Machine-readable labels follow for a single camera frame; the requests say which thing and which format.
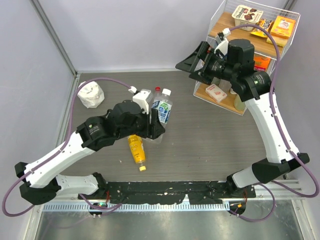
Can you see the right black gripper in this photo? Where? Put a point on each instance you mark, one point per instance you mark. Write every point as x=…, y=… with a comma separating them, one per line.
x=203, y=51

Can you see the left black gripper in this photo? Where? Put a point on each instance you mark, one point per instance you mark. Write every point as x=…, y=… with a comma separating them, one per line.
x=151, y=131

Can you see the clear bottle blue green label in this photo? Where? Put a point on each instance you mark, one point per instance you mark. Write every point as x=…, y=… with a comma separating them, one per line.
x=164, y=107

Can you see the white bottle cap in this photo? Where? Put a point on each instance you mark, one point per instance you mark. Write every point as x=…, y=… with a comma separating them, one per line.
x=166, y=92

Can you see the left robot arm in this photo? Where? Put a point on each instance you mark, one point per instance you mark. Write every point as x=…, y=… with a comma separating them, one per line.
x=44, y=180

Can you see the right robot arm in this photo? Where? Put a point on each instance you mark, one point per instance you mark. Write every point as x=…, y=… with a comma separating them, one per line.
x=265, y=120

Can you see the yellow label bottle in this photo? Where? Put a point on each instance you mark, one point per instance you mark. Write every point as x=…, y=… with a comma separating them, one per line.
x=137, y=150

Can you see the red cap clear bottle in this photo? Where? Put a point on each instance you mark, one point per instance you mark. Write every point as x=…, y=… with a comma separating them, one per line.
x=156, y=94

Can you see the white pink small box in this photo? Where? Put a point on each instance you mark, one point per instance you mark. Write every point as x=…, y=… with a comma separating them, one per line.
x=216, y=93

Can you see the orange snack box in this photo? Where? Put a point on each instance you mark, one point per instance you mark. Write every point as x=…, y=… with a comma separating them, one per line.
x=261, y=63

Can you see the white yogurt cup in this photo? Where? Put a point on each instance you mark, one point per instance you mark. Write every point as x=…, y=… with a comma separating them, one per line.
x=244, y=15

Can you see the crumpled white paper towel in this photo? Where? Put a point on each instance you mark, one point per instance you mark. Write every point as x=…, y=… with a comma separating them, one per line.
x=91, y=94

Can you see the yellow candy bag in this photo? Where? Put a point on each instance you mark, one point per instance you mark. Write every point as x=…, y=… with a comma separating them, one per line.
x=265, y=24

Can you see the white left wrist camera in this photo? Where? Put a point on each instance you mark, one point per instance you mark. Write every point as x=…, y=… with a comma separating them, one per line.
x=142, y=98

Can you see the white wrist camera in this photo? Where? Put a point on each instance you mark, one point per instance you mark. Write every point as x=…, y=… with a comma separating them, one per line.
x=142, y=98
x=222, y=42

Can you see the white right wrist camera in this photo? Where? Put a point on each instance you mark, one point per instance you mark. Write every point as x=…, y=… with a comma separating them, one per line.
x=222, y=42

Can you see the white wire shelf rack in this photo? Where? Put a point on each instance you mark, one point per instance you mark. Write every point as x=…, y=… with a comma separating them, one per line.
x=240, y=30

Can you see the white slotted cable duct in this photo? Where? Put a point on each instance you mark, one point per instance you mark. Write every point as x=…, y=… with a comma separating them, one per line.
x=81, y=206

